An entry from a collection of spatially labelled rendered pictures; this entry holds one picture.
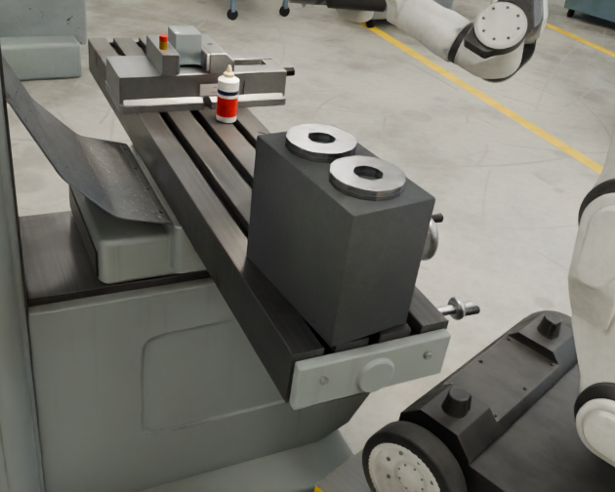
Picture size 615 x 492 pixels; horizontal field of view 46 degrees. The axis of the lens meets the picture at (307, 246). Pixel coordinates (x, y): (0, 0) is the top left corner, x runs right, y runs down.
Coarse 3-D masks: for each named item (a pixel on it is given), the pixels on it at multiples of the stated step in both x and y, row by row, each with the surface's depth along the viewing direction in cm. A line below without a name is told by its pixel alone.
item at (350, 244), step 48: (288, 144) 91; (336, 144) 91; (288, 192) 90; (336, 192) 83; (384, 192) 82; (288, 240) 92; (336, 240) 83; (384, 240) 83; (288, 288) 95; (336, 288) 85; (384, 288) 88; (336, 336) 88
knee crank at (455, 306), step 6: (450, 300) 172; (456, 300) 170; (462, 300) 170; (444, 306) 170; (450, 306) 170; (456, 306) 170; (462, 306) 169; (468, 306) 172; (474, 306) 175; (444, 312) 169; (450, 312) 170; (456, 312) 170; (462, 312) 169; (468, 312) 173; (474, 312) 174; (456, 318) 171; (462, 318) 170
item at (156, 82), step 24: (168, 48) 142; (120, 72) 139; (144, 72) 141; (168, 72) 140; (192, 72) 143; (240, 72) 147; (264, 72) 149; (120, 96) 139; (144, 96) 141; (168, 96) 143; (192, 96) 145; (216, 96) 148; (240, 96) 149; (264, 96) 152
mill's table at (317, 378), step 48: (96, 48) 170; (144, 48) 176; (144, 144) 138; (192, 144) 132; (240, 144) 135; (192, 192) 117; (240, 192) 119; (192, 240) 118; (240, 240) 107; (240, 288) 100; (288, 336) 90; (384, 336) 92; (432, 336) 95; (288, 384) 89; (336, 384) 91; (384, 384) 94
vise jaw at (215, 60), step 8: (208, 40) 149; (208, 48) 145; (216, 48) 145; (208, 56) 142; (216, 56) 143; (224, 56) 143; (200, 64) 146; (208, 64) 143; (216, 64) 144; (224, 64) 144; (232, 64) 145; (216, 72) 145
